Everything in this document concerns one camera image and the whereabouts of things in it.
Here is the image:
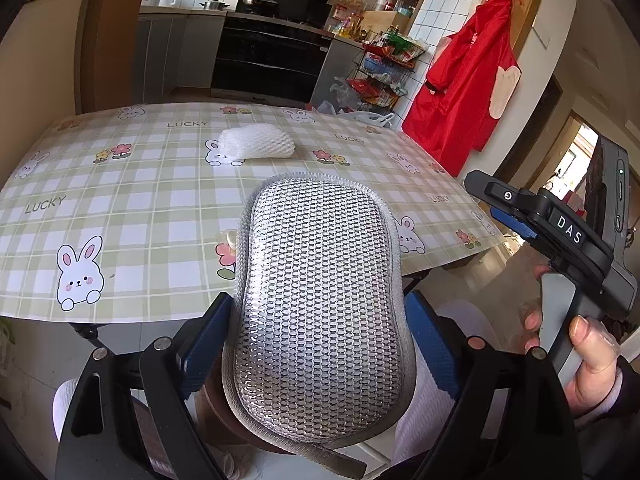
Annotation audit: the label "wooden partition panel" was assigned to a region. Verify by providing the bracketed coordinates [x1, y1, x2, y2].
[75, 0, 156, 116]

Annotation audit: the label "white lined waste bin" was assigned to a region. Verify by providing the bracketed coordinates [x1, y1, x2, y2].
[52, 300, 502, 480]

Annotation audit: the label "black built-in oven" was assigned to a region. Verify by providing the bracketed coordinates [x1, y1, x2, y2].
[210, 12, 334, 106]

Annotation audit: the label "person's right forearm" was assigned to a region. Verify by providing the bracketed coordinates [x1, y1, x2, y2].
[564, 360, 640, 480]

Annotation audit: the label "group of condiment bottles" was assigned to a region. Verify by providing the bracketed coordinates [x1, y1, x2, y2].
[327, 0, 381, 41]

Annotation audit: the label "red apron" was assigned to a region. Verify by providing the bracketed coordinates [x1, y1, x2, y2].
[401, 0, 521, 179]

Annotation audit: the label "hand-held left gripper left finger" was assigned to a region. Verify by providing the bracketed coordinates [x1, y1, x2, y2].
[54, 291, 236, 480]

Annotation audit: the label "silver mesh scouring sponge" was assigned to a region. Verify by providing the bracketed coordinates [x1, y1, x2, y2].
[220, 172, 419, 480]

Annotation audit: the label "beige refrigerator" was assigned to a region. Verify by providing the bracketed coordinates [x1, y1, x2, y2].
[0, 0, 84, 187]

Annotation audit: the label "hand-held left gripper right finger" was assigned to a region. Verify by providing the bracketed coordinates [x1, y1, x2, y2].
[402, 290, 584, 480]

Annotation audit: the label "wooden counter box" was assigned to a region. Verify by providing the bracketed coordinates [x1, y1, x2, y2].
[359, 9, 401, 36]

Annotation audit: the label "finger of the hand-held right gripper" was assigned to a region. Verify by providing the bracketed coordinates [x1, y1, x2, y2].
[463, 170, 541, 242]

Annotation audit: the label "person's right hand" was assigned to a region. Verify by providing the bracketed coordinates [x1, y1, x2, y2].
[520, 265, 624, 417]

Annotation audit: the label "white plastic shopping bag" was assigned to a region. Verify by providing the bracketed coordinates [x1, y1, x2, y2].
[314, 99, 397, 130]

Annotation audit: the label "grey lower kitchen cabinets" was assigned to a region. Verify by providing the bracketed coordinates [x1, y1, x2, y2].
[132, 7, 226, 94]

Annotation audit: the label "white foam fruit net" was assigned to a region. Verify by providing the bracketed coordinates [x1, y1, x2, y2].
[218, 125, 297, 160]

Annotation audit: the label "black wire snack rack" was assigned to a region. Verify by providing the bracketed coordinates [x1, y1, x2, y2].
[332, 35, 429, 119]

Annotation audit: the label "checked rabbit print tablecloth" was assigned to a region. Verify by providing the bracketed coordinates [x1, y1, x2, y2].
[0, 102, 507, 324]

